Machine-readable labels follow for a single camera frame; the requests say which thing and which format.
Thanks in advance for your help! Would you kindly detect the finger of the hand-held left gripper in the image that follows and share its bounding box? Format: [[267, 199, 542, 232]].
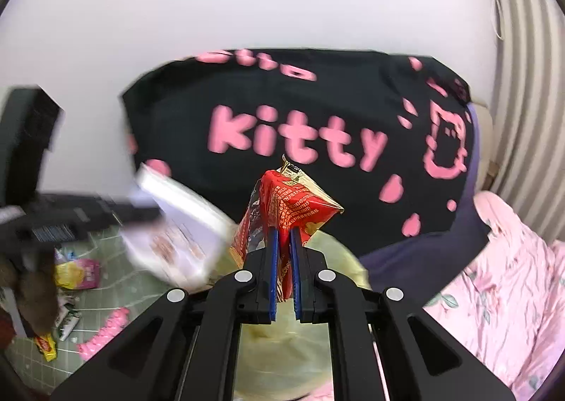
[[95, 196, 164, 225]]

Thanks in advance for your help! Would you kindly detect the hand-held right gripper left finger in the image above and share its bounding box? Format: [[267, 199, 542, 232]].
[[50, 225, 281, 401]]

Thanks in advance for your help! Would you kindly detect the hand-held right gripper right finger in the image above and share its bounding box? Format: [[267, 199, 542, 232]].
[[289, 227, 517, 401]]

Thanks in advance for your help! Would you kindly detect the white paper box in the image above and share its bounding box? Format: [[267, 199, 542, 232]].
[[121, 165, 239, 289]]

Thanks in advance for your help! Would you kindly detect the red gold snack wrapper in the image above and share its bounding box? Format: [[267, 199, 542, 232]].
[[230, 154, 345, 302]]

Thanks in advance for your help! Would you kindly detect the yellow-green snack bag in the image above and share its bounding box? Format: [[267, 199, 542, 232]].
[[212, 231, 371, 401]]

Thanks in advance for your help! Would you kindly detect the yellow pink snack packet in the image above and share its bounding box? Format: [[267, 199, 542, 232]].
[[54, 257, 102, 291]]

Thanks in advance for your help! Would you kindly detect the person's left hand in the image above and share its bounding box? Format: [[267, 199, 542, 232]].
[[0, 251, 60, 337]]

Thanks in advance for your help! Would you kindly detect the green grid mat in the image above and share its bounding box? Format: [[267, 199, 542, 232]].
[[0, 225, 221, 397]]

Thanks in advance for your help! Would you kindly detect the pink wrapper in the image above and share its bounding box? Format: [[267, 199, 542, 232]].
[[77, 307, 131, 362]]

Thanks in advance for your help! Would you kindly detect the white green packet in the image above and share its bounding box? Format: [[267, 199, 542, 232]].
[[55, 308, 82, 342]]

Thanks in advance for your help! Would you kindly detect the small yellow red packet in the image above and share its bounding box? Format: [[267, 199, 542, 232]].
[[34, 333, 58, 362]]

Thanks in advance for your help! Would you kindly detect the pink floral bedding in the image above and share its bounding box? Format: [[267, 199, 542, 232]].
[[304, 191, 565, 401]]

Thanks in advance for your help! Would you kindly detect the striped curtain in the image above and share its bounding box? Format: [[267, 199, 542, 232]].
[[486, 0, 565, 243]]

